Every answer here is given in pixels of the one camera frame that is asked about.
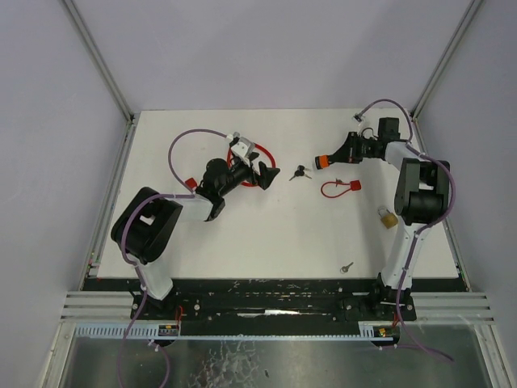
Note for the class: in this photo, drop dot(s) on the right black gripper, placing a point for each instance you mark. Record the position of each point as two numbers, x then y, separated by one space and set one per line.
351 146

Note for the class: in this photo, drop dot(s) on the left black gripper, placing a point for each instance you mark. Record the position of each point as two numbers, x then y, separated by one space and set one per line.
255 173

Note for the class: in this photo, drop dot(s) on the thick red cable lock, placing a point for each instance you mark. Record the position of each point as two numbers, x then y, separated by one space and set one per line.
270 155

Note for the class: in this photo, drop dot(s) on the orange black padlock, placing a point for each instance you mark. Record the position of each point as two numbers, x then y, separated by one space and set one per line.
321 162

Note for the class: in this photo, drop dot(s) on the red padlock with thin cable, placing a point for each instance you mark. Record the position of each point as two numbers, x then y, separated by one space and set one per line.
338 188

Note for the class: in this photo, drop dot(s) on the small red padlock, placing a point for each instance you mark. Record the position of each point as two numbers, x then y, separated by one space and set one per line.
193 185

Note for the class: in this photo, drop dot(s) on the brass padlock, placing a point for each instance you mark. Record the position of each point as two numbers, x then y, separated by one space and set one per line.
387 217

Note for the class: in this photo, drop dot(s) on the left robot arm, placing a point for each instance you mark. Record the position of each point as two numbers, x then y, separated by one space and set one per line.
143 230

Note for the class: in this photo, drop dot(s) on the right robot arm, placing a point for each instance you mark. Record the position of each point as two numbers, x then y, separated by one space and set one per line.
422 196

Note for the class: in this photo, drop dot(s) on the brass padlock key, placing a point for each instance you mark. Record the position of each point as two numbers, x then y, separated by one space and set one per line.
346 268

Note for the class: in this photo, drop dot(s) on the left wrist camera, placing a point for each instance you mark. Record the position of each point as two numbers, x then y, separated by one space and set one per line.
242 148

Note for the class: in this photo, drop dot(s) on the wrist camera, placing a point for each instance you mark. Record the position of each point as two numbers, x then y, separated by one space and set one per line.
360 121
242 148

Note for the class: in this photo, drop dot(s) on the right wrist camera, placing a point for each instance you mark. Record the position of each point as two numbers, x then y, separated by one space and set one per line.
360 121

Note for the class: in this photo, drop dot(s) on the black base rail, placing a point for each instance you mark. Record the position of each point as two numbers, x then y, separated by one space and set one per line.
261 307

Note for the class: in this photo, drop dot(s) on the white cable duct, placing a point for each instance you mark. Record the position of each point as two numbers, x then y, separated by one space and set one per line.
138 331

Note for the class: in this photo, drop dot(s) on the right aluminium frame post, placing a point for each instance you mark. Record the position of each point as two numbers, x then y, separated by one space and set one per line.
462 28

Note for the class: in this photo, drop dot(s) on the aluminium frame post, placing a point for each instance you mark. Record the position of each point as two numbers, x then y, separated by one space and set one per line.
462 28
88 41

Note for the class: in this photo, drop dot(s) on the left aluminium frame post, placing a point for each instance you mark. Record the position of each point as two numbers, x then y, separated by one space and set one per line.
88 41

